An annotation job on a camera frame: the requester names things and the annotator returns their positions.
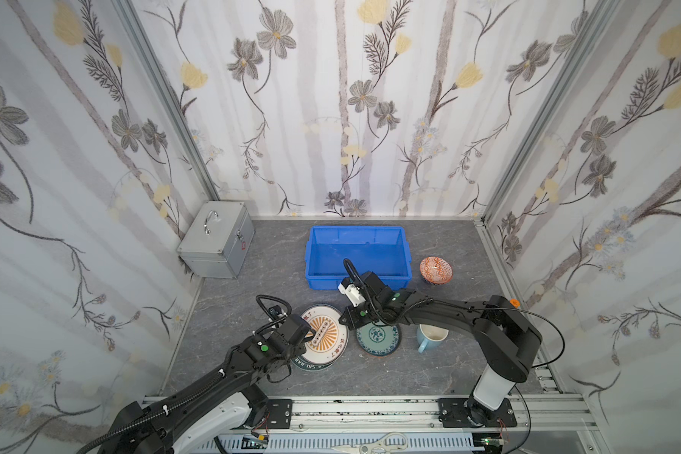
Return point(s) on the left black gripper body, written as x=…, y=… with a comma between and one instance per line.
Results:
x=294, y=332

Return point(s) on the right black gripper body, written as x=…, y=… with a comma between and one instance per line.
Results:
x=358, y=312

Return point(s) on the teal patterned small plate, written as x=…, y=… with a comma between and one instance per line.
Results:
x=379, y=340

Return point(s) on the blue plastic bin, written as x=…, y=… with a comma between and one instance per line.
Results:
x=383, y=250

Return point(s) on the orange sunburst plate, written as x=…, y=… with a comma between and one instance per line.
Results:
x=331, y=337

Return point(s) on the green rim white plate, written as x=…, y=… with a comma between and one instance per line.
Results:
x=311, y=365

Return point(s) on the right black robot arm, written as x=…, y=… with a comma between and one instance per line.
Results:
x=508, y=339

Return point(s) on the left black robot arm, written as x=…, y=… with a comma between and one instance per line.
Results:
x=159, y=427

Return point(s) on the light blue mug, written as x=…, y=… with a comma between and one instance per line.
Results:
x=430, y=337

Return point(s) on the red patterned bowl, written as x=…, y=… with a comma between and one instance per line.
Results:
x=436, y=270

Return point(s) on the silver metal case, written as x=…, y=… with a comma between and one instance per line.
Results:
x=218, y=241

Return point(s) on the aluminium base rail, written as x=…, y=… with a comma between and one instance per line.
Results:
x=394, y=424

